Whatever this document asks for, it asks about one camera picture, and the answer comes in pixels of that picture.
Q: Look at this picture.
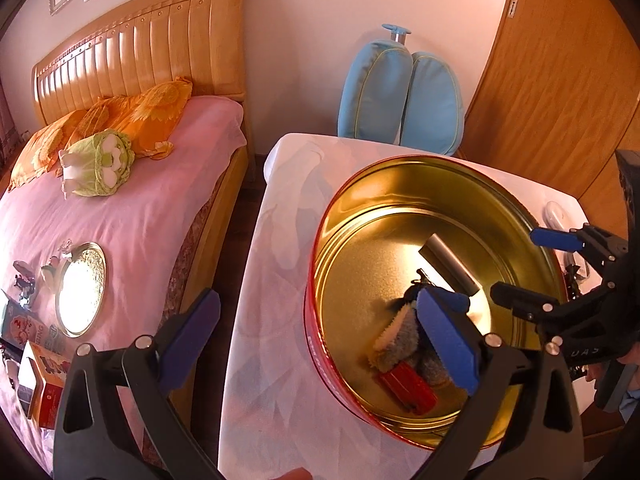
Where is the orange white box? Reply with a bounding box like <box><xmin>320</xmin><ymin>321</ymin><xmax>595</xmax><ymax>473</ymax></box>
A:
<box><xmin>17</xmin><ymin>341</ymin><xmax>72</xmax><ymax>431</ymax></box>

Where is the gold round tin lid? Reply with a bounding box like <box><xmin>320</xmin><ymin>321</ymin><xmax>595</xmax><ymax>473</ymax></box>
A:
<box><xmin>54</xmin><ymin>241</ymin><xmax>108</xmax><ymax>339</ymax></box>

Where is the purple patterned curtain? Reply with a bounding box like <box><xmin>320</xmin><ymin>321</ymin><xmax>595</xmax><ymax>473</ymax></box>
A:
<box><xmin>0</xmin><ymin>77</ymin><xmax>21</xmax><ymax>166</ymax></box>

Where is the blue padded chair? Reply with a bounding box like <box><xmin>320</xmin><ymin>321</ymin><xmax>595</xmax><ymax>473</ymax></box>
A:
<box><xmin>337</xmin><ymin>23</ymin><xmax>466</xmax><ymax>157</ymax></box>

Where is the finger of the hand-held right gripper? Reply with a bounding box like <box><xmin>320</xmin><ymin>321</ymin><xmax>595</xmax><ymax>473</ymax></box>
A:
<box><xmin>530</xmin><ymin>224</ymin><xmax>631</xmax><ymax>282</ymax></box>
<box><xmin>490</xmin><ymin>281</ymin><xmax>609</xmax><ymax>334</ymax></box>

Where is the red round tin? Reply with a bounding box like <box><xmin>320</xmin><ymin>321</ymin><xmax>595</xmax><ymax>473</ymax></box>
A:
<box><xmin>303</xmin><ymin>155</ymin><xmax>568</xmax><ymax>450</ymax></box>

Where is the grey plush toy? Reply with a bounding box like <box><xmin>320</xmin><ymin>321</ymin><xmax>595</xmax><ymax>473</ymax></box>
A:
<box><xmin>369</xmin><ymin>302</ymin><xmax>448</xmax><ymax>386</ymax></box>

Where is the wooden bed headboard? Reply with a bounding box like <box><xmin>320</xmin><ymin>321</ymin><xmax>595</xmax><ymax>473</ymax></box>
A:
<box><xmin>31</xmin><ymin>0</ymin><xmax>251</xmax><ymax>411</ymax></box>

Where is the green cabbage plush toy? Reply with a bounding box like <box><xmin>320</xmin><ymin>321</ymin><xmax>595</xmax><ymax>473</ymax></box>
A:
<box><xmin>59</xmin><ymin>129</ymin><xmax>136</xmax><ymax>198</ymax></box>

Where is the pink bed sheet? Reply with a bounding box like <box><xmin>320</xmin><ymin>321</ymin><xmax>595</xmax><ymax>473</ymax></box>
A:
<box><xmin>0</xmin><ymin>95</ymin><xmax>248</xmax><ymax>476</ymax></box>

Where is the small dark figurine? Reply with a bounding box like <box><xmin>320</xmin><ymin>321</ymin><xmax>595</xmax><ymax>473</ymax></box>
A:
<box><xmin>12</xmin><ymin>260</ymin><xmax>37</xmax><ymax>306</ymax></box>

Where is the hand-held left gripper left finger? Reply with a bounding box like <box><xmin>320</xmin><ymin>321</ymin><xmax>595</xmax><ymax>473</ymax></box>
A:
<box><xmin>52</xmin><ymin>287</ymin><xmax>222</xmax><ymax>480</ymax></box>

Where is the black bow hair clip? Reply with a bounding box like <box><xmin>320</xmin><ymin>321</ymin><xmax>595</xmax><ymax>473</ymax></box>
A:
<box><xmin>565</xmin><ymin>260</ymin><xmax>591</xmax><ymax>306</ymax></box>

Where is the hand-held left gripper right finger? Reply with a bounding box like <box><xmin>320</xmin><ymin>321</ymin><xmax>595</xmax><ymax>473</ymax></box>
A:
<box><xmin>415</xmin><ymin>287</ymin><xmax>584</xmax><ymax>480</ymax></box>

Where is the wooden door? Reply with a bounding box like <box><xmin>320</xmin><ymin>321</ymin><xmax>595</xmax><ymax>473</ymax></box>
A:
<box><xmin>457</xmin><ymin>0</ymin><xmax>640</xmax><ymax>201</ymax></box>

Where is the silver tube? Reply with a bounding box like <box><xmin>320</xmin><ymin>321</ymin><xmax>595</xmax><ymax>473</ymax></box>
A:
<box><xmin>419</xmin><ymin>233</ymin><xmax>482</xmax><ymax>295</ymax></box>

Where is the orange floral pillow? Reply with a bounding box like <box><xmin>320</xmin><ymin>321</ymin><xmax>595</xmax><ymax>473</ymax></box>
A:
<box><xmin>7</xmin><ymin>109</ymin><xmax>91</xmax><ymax>192</ymax></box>
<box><xmin>65</xmin><ymin>76</ymin><xmax>194</xmax><ymax>161</ymax></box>

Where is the person's right hand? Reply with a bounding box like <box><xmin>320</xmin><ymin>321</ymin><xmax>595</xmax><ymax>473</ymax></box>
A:
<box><xmin>619</xmin><ymin>352</ymin><xmax>640</xmax><ymax>386</ymax></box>

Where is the cartoon print box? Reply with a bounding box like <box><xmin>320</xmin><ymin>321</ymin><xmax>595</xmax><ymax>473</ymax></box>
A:
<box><xmin>0</xmin><ymin>302</ymin><xmax>45</xmax><ymax>347</ymax></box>

